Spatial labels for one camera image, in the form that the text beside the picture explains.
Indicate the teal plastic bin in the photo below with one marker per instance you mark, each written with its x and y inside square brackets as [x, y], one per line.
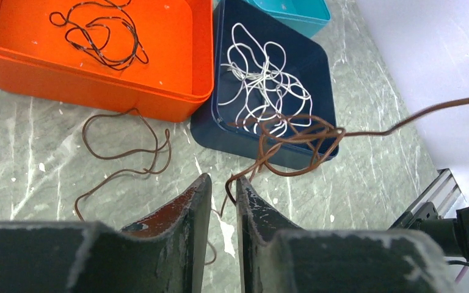
[307, 17]

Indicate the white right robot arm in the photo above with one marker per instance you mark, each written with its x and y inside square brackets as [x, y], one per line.
[451, 234]

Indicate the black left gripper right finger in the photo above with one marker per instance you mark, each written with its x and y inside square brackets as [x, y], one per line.
[276, 255]

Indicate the dark blue plastic bin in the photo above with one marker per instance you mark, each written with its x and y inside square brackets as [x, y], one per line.
[266, 76]

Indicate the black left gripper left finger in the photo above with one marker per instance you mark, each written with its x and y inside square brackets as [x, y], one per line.
[161, 252]

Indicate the orange plastic bin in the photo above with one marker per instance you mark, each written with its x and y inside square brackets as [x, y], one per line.
[155, 56]

